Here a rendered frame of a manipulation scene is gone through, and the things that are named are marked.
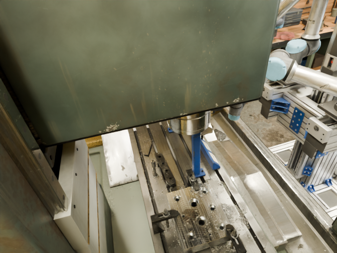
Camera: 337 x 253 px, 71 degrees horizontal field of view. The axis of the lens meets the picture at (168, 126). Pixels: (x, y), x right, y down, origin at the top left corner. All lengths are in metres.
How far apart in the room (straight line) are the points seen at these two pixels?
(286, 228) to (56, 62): 1.37
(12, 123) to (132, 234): 1.16
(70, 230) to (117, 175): 1.06
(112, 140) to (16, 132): 1.40
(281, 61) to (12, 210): 1.22
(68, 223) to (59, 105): 0.33
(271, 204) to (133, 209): 0.86
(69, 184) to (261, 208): 1.09
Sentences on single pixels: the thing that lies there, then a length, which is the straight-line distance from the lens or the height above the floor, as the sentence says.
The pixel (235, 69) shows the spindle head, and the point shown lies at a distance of 0.69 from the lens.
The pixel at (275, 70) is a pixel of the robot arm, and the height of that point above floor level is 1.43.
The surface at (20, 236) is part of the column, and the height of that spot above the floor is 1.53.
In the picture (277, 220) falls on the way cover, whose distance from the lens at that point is 1.55.
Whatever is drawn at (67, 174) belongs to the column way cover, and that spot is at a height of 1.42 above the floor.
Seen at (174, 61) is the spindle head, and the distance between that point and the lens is 0.61.
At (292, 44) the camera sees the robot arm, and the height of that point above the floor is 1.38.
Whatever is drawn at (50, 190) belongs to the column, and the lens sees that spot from 0.68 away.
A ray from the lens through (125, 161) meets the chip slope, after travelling 1.84.
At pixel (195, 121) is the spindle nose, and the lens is 0.78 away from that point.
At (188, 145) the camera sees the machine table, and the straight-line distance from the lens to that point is 1.59.
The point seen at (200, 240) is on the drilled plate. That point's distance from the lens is 1.11.
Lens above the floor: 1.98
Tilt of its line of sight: 38 degrees down
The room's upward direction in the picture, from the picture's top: 5 degrees counter-clockwise
